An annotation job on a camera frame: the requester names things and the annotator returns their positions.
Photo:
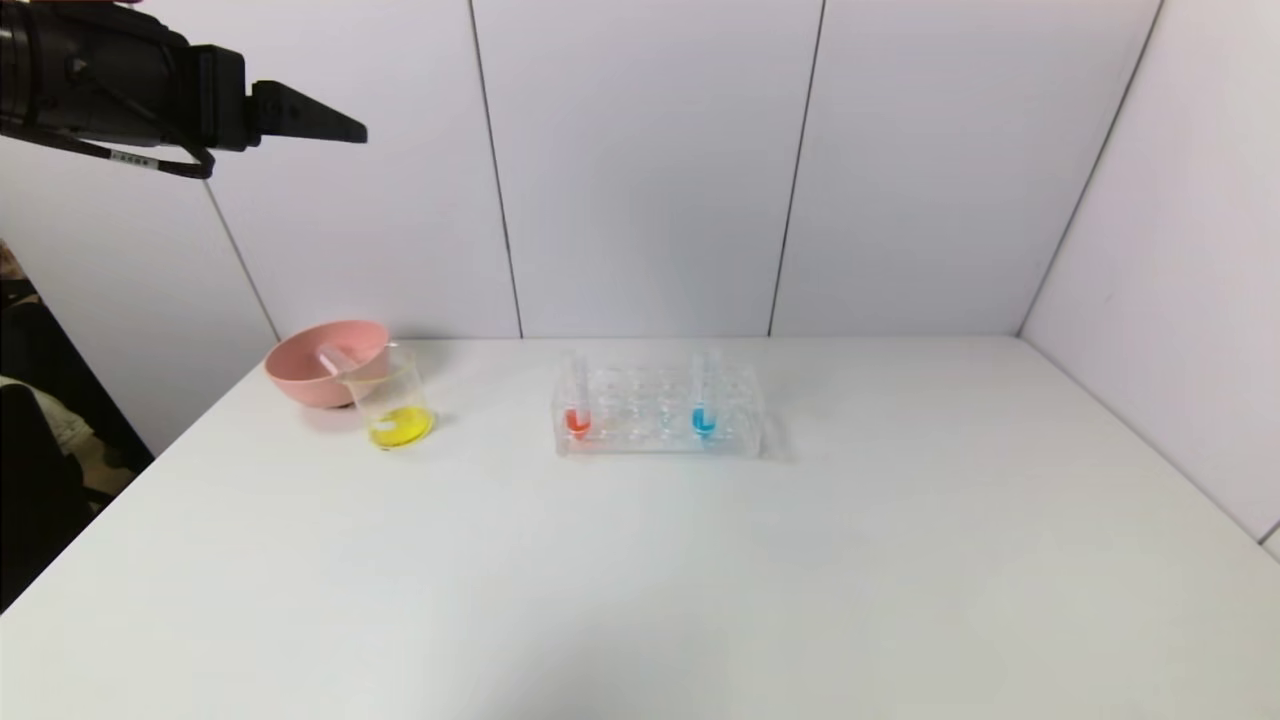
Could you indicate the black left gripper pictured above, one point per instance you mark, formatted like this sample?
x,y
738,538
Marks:
x,y
226,98

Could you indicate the test tube with yellow pigment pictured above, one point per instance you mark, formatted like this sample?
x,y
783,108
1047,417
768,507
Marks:
x,y
335,358

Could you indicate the orange and black left arm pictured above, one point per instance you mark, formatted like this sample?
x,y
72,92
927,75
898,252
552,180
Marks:
x,y
90,70

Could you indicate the clear glass beaker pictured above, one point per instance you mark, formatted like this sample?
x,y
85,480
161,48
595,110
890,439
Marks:
x,y
398,425

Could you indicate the test tube with red pigment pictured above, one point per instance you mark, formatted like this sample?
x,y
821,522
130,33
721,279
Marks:
x,y
577,420

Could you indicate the clear acrylic test tube rack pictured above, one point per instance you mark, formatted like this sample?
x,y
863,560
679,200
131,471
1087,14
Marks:
x,y
640,440

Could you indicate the test tube with blue pigment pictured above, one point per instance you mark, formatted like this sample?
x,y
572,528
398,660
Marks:
x,y
704,420

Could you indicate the pink plastic bowl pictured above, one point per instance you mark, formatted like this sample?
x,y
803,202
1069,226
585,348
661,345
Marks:
x,y
300,375

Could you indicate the beige crumpled cloth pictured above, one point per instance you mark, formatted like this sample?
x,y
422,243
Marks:
x,y
65,425

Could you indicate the black background furniture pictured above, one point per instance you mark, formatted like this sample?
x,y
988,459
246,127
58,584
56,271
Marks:
x,y
30,500

